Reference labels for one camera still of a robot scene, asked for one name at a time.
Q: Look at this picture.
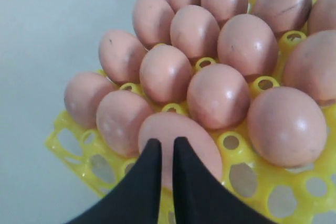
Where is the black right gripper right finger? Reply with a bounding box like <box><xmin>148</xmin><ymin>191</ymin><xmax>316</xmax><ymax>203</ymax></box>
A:
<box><xmin>173</xmin><ymin>137</ymin><xmax>270</xmax><ymax>224</ymax></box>

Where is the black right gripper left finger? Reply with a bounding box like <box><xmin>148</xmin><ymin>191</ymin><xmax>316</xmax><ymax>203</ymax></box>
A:
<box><xmin>69</xmin><ymin>138</ymin><xmax>161</xmax><ymax>223</ymax></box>

